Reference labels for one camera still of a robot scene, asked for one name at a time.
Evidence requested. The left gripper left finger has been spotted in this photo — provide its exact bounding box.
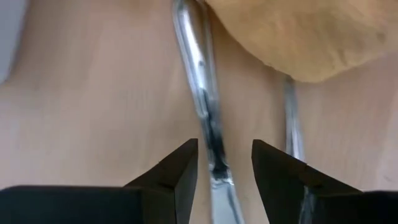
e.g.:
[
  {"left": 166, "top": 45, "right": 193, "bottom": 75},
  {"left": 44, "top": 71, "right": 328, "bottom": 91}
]
[{"left": 0, "top": 138, "right": 199, "bottom": 224}]

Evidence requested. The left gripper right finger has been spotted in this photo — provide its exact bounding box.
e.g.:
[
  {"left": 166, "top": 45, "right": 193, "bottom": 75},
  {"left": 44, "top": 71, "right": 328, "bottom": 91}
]
[{"left": 251, "top": 139, "right": 398, "bottom": 224}]

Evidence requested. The silver table knife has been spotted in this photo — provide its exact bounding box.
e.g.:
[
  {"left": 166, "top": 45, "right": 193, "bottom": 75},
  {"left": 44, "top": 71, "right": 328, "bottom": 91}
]
[{"left": 172, "top": 0, "right": 246, "bottom": 224}]

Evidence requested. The yellow cloth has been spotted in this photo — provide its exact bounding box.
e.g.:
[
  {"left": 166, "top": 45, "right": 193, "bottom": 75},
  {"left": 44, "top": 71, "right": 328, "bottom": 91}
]
[{"left": 203, "top": 0, "right": 398, "bottom": 84}]

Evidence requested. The silver cutlery handle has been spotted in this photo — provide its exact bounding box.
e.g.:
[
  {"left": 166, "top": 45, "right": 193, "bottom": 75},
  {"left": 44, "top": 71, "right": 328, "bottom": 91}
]
[{"left": 281, "top": 74, "right": 307, "bottom": 162}]

